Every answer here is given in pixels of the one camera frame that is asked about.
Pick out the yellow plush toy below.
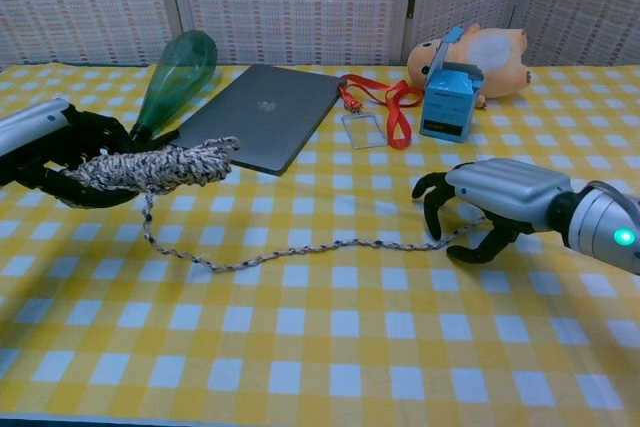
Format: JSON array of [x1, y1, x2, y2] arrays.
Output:
[[405, 22, 532, 109]]

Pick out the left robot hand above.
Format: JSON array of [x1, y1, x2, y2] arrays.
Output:
[[0, 98, 146, 209]]

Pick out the blue cardboard box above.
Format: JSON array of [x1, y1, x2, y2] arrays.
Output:
[[418, 26, 485, 144]]

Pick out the white woven folding screen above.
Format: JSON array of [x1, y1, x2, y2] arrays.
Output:
[[0, 0, 640, 68]]

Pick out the white black braided rope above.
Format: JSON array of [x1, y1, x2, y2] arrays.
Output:
[[62, 135, 487, 273]]

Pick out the clear badge holder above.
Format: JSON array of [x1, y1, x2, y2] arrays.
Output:
[[341, 111, 389, 150]]

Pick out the orange lanyard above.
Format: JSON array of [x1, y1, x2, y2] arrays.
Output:
[[338, 73, 425, 151]]

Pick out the yellow white checkered tablecloth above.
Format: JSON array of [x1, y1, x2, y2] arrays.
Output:
[[0, 62, 640, 423]]

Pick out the grey laptop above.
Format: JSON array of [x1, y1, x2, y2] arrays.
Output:
[[167, 63, 349, 177]]

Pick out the green plastic bottle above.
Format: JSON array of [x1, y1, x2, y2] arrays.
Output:
[[130, 30, 220, 141]]

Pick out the black bottle neck piece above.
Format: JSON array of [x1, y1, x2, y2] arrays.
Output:
[[129, 124, 181, 153]]

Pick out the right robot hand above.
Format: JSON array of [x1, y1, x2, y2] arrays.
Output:
[[411, 157, 574, 266]]

